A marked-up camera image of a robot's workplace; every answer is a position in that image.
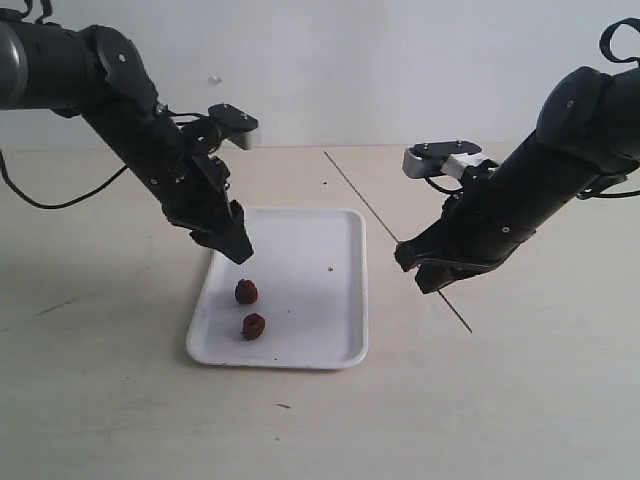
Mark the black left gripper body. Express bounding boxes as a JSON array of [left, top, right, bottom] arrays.
[[163, 119, 231, 233]]

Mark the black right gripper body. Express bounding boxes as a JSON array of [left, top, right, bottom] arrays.
[[424, 164, 538, 269]]

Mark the red berry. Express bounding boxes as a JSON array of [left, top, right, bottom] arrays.
[[241, 313, 266, 341], [234, 279, 259, 305]]

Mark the red berry bottom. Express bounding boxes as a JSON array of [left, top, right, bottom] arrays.
[[241, 313, 266, 341]]

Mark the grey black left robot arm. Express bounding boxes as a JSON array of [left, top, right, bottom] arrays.
[[1, 1, 259, 264]]

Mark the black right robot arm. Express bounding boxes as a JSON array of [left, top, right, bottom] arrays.
[[394, 56, 639, 294]]

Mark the white rectangular plastic tray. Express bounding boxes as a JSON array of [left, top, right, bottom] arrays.
[[186, 207, 369, 370]]

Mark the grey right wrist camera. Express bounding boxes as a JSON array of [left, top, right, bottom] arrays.
[[402, 140, 499, 180]]

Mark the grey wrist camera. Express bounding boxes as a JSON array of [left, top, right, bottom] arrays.
[[402, 140, 499, 180], [208, 103, 260, 150]]

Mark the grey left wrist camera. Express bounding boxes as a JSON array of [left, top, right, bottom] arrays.
[[208, 103, 260, 150]]

